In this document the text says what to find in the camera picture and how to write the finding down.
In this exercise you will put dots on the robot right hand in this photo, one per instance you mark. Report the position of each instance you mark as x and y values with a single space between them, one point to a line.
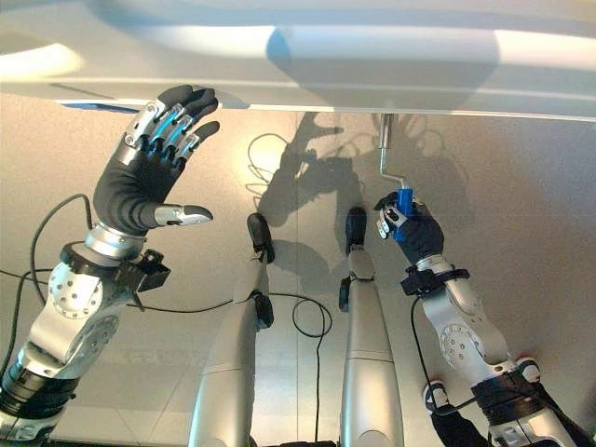
426 233

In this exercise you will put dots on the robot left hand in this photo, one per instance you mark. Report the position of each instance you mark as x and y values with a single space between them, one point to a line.
125 186

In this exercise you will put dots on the bed crank with blue grip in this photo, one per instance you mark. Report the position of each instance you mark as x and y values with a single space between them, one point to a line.
403 200

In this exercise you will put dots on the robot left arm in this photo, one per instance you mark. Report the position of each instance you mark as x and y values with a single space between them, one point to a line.
70 298

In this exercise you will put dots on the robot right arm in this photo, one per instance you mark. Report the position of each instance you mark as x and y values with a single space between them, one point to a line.
465 335

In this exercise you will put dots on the white hospital bed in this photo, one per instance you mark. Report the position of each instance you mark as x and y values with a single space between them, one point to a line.
298 56

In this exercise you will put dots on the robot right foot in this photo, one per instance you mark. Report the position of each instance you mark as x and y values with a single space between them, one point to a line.
356 228

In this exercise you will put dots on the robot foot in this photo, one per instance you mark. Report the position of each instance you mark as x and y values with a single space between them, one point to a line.
356 228
259 230

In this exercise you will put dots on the robot right leg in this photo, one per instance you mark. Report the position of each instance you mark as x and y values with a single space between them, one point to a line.
368 354

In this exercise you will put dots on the robot leg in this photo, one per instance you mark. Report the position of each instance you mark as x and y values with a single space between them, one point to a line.
233 363
368 354

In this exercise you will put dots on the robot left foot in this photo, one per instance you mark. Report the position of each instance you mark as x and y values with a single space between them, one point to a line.
259 230

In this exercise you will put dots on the person's shoe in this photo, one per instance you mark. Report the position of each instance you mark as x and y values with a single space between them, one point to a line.
434 396
528 369

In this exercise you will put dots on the person's leg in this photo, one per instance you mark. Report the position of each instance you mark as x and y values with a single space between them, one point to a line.
565 414
458 429

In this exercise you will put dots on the robot left leg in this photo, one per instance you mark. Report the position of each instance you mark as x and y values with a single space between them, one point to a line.
233 363

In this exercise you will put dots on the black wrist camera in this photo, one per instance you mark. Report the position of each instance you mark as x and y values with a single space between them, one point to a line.
153 272

